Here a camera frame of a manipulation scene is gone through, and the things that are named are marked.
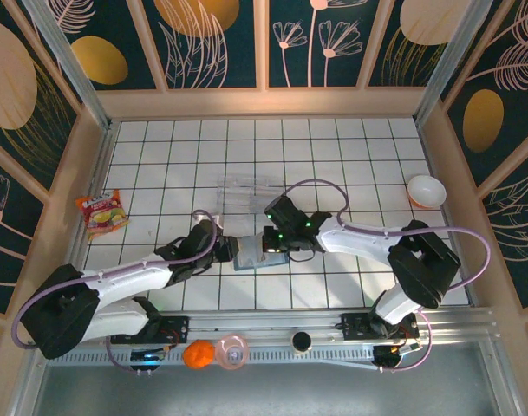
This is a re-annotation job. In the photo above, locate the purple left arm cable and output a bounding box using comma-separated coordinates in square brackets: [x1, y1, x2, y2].
[12, 210, 221, 373]

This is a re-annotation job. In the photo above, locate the clear acrylic card stand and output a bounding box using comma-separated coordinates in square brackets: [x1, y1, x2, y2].
[214, 174, 287, 218]

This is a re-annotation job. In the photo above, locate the white and orange bowl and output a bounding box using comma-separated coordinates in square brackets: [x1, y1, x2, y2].
[407, 174, 447, 211]

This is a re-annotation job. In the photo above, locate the black and white cup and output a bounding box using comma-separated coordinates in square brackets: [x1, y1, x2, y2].
[290, 331, 314, 354]

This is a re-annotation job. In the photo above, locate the red snack packet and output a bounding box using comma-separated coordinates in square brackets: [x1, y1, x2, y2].
[75, 189, 131, 242]

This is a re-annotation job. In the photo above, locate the thin black cable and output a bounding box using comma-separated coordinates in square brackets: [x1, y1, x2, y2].
[288, 246, 317, 264]

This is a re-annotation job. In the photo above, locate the grey credit card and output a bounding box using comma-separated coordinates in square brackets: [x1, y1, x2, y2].
[238, 235, 267, 261]

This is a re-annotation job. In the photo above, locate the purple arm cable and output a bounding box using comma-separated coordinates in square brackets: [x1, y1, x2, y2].
[12, 210, 221, 373]
[284, 179, 492, 374]

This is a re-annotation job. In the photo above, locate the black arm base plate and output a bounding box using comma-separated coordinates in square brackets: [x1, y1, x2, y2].
[110, 315, 191, 346]
[340, 312, 420, 343]

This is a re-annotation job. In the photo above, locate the orange ball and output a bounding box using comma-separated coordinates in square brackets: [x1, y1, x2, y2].
[182, 340, 216, 370]

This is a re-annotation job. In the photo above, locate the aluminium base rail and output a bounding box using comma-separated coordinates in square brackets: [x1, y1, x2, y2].
[27, 306, 499, 348]

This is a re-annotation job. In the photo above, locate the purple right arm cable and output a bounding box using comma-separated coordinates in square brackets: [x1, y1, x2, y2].
[284, 179, 492, 374]

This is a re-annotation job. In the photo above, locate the slotted cable duct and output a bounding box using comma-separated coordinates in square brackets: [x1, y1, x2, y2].
[46, 349, 377, 366]

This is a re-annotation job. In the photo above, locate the aluminium frame post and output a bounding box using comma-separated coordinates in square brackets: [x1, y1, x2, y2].
[23, 0, 114, 131]
[413, 0, 494, 127]

